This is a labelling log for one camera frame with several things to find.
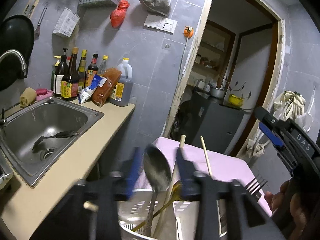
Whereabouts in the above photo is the gold small spoon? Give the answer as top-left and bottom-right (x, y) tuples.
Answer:
(130, 180), (185, 232)

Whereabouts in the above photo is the dark sauce bottle yellow label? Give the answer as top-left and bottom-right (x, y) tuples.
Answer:
(61, 47), (79, 101)

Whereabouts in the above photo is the orange wall hook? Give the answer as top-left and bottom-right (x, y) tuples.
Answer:
(183, 26), (194, 38)

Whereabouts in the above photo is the black wok pan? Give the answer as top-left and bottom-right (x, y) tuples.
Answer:
(1, 15), (34, 90)

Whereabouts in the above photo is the large silver spoon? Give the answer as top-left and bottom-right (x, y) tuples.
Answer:
(143, 144), (171, 237)

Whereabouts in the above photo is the white box on wall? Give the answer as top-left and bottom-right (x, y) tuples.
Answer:
(53, 8), (80, 37)

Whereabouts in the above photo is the silver metal fork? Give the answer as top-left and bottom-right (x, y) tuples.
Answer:
(245, 175), (267, 201)

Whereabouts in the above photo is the chrome kitchen faucet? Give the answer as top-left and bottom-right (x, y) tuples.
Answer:
(0, 49), (27, 79)

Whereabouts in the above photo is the pink floral table cloth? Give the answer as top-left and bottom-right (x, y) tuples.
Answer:
(135, 136), (273, 217)

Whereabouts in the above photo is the person's right hand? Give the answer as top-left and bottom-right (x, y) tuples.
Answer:
(265, 179), (319, 239)

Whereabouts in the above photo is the knotted white rag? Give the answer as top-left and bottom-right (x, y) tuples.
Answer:
(246, 139), (269, 158)

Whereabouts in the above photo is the white plastic utensil basket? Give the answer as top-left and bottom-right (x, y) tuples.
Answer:
(117, 188), (228, 240)

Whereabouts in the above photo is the yellow pot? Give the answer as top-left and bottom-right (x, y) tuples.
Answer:
(228, 94), (244, 107)

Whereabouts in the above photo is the dark wine bottle white label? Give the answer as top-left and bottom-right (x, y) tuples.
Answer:
(53, 48), (68, 97)

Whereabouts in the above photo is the blue white salt bag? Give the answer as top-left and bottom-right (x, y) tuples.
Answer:
(78, 74), (107, 104)

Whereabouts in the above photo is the dark grey cabinet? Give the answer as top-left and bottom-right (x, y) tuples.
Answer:
(172, 89), (247, 156)

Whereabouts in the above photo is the hanging striped cloth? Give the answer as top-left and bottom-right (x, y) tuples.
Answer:
(273, 90), (306, 121)

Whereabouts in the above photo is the loofah sponge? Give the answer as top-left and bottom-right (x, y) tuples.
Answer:
(20, 87), (37, 107)

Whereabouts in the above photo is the large soy sauce jug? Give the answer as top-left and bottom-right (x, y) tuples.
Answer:
(108, 57), (133, 107)

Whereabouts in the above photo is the metal cooking pot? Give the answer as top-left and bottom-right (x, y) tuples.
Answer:
(210, 87), (225, 99)

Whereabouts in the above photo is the black ladle in sink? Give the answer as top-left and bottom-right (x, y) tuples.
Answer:
(32, 131), (79, 151)

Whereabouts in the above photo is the red plastic bag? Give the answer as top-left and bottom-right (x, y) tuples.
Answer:
(110, 0), (130, 28)

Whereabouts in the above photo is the white wall socket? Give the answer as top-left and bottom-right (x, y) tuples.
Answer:
(144, 14), (177, 34)

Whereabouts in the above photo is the stainless steel sink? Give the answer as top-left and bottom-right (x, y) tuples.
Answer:
(1, 97), (104, 188)

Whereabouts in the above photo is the orange brown spice bag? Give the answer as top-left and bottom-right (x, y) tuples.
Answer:
(92, 68), (121, 107)

